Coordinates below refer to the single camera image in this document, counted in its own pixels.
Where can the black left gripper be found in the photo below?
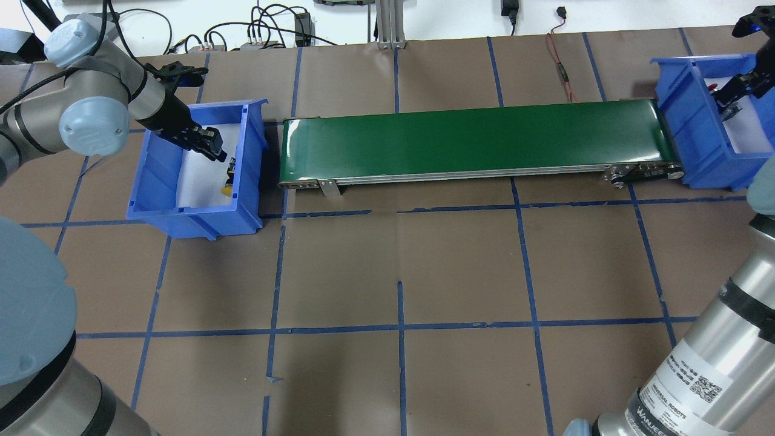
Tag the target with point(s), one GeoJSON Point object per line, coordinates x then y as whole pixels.
{"type": "Point", "coordinates": [174, 120]}

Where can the blue destination bin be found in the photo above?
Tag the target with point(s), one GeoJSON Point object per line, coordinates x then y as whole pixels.
{"type": "Point", "coordinates": [714, 153]}

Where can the yellow push button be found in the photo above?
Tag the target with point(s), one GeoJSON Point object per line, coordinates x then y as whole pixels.
{"type": "Point", "coordinates": [227, 187]}

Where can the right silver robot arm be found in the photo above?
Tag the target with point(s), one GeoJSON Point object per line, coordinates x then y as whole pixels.
{"type": "Point", "coordinates": [721, 371]}

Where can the white foam bin liner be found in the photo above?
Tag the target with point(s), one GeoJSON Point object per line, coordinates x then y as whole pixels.
{"type": "Point", "coordinates": [200, 180]}

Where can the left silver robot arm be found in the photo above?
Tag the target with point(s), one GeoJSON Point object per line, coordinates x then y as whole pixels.
{"type": "Point", "coordinates": [45, 389]}

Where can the aluminium frame post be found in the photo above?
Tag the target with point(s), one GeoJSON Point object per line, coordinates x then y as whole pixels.
{"type": "Point", "coordinates": [390, 25]}

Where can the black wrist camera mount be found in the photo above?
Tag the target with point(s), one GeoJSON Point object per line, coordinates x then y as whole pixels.
{"type": "Point", "coordinates": [175, 75]}

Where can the green conveyor belt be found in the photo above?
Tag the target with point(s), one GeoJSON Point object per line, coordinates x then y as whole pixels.
{"type": "Point", "coordinates": [627, 142]}

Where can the black power adapter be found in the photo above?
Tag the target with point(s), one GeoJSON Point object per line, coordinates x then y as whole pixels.
{"type": "Point", "coordinates": [303, 29]}

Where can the blue source bin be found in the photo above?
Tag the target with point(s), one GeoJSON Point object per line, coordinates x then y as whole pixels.
{"type": "Point", "coordinates": [153, 197]}

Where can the white foam destination liner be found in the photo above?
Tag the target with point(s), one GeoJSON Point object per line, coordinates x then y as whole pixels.
{"type": "Point", "coordinates": [749, 132]}

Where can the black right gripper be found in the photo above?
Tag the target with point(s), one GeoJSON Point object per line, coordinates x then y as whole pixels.
{"type": "Point", "coordinates": [736, 89]}

